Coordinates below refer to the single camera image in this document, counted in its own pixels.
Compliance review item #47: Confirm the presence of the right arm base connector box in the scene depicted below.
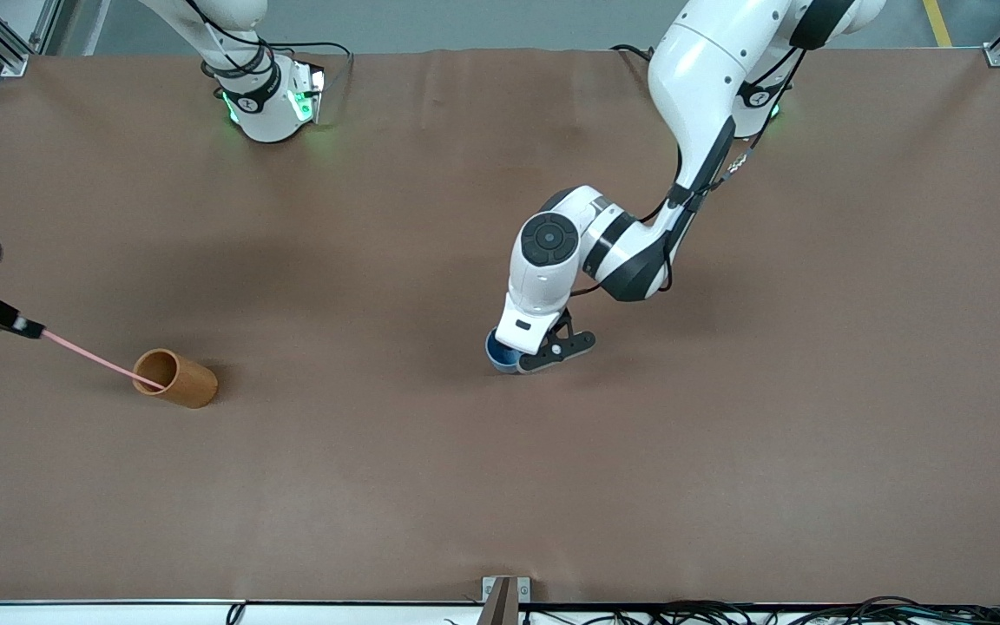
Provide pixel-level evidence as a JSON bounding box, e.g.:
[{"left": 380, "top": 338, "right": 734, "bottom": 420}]
[{"left": 287, "top": 62, "right": 326, "bottom": 124}]

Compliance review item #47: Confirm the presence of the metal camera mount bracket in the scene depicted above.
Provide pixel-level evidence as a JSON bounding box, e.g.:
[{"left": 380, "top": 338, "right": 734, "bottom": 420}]
[{"left": 481, "top": 576, "right": 532, "bottom": 625}]

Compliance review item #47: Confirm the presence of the pink chopstick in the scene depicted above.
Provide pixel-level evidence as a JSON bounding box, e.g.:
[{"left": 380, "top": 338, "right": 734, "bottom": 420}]
[{"left": 42, "top": 330, "right": 165, "bottom": 389}]

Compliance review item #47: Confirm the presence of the black right base cable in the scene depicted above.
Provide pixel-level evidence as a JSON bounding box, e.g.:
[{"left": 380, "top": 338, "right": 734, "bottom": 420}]
[{"left": 255, "top": 26, "right": 355, "bottom": 92}]

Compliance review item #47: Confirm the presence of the brown wooden cup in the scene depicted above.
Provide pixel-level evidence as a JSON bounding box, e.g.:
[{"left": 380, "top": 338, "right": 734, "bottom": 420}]
[{"left": 132, "top": 347, "right": 220, "bottom": 409}]

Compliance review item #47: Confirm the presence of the brown table cover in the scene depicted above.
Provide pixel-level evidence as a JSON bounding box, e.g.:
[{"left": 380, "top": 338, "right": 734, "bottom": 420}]
[{"left": 0, "top": 48, "right": 1000, "bottom": 606}]

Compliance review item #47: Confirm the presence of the blue cup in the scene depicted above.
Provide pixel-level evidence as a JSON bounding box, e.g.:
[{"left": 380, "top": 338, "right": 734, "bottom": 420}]
[{"left": 485, "top": 328, "right": 525, "bottom": 375}]

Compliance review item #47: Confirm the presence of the black cable bundle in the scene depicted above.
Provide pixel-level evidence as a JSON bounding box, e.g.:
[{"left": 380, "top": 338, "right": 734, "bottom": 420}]
[{"left": 522, "top": 596, "right": 1000, "bottom": 625}]

